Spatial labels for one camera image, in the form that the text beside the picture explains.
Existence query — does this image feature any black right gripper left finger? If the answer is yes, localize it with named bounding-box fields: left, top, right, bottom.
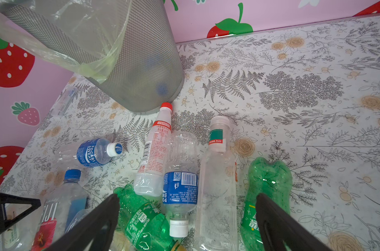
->
left=47, top=194, right=120, bottom=251

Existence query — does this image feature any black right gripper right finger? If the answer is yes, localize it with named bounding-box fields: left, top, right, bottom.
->
left=255, top=193, right=331, bottom=251

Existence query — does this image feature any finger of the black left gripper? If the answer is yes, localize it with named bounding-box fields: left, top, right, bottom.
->
left=0, top=193, right=41, bottom=234

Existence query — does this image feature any green Sprite bottle side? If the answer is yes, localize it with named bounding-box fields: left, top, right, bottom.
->
left=241, top=157, right=293, bottom=251

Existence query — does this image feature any clear bottle green label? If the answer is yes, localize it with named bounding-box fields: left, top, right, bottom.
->
left=194, top=116, right=239, bottom=251

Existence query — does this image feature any silver mesh waste bin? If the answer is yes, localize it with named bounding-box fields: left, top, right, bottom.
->
left=1, top=0, right=186, bottom=114

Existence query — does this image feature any clear green bin liner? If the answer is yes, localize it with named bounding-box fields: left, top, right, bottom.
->
left=0, top=1, right=132, bottom=83

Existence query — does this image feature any clear bottle yellow label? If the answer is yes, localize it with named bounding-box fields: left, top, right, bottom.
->
left=1, top=204, right=43, bottom=251

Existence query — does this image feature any green Sprite bottle yellow cap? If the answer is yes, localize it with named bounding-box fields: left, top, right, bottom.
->
left=114, top=184, right=186, bottom=251

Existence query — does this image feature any white bottle red cap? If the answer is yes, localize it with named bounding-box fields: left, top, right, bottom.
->
left=133, top=102, right=173, bottom=197

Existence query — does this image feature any Pocari Sweat bottle lying apart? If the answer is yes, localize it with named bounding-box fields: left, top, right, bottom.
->
left=56, top=138, right=123, bottom=169

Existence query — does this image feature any Pocari Sweat bottle in pile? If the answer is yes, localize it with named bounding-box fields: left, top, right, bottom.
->
left=162, top=131, right=199, bottom=238

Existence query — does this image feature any clear plastic pill box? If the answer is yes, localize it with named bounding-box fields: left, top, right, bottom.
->
left=51, top=86, right=78, bottom=117

